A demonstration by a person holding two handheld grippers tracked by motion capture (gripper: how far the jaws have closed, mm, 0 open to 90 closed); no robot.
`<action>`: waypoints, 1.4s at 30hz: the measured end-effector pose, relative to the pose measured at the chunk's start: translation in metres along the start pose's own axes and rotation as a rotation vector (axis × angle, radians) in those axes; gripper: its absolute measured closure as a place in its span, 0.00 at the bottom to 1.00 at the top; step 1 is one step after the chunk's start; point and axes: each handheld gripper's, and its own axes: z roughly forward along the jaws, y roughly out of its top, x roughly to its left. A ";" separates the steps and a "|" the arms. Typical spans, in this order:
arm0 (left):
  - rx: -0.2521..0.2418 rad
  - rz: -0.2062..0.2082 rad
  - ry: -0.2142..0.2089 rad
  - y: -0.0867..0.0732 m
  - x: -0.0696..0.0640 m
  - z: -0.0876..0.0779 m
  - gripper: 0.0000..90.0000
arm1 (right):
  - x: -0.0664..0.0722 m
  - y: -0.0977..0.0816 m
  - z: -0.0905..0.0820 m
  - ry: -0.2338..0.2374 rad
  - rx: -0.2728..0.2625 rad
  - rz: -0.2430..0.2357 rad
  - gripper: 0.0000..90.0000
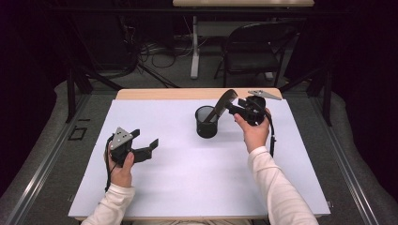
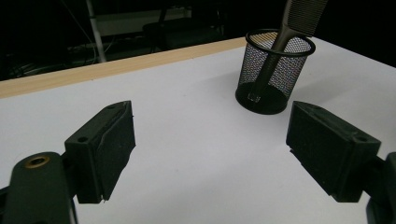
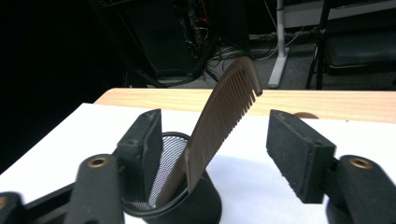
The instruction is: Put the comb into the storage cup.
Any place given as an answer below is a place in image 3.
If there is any black mesh pen holder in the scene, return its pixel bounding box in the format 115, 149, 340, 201
121, 131, 223, 224

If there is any black folding chair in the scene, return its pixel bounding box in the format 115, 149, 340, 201
305, 0, 396, 91

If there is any brown comb with handle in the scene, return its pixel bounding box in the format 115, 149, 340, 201
154, 55, 263, 208

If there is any bundle of floor cables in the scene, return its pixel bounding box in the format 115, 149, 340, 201
183, 27, 281, 83

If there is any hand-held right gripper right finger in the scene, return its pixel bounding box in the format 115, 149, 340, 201
265, 108, 338, 205

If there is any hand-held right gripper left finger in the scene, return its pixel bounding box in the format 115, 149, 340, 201
116, 108, 164, 203

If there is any black equipment cabinet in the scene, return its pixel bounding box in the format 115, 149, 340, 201
122, 0, 202, 80

